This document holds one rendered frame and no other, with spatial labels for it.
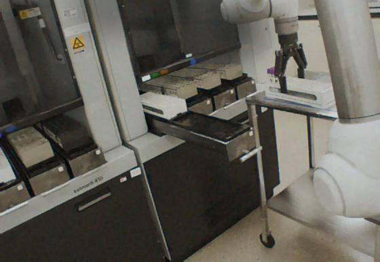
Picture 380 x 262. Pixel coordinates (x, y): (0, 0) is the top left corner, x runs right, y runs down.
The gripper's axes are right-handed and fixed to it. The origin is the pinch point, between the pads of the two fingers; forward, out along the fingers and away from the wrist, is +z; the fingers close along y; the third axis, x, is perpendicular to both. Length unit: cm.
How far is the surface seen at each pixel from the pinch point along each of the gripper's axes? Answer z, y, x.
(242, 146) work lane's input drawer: 10.8, -34.1, -6.2
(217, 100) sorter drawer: 9.0, -12.4, 36.1
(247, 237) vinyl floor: 87, -13, 28
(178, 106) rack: 2.1, -36.7, 28.8
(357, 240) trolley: 59, -3, -31
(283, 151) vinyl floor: 87, 71, 79
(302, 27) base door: 13, 182, 143
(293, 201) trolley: 59, 1, 5
